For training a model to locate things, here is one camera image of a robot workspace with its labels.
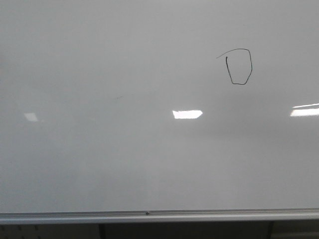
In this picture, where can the white whiteboard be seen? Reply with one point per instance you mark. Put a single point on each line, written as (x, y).
(126, 111)

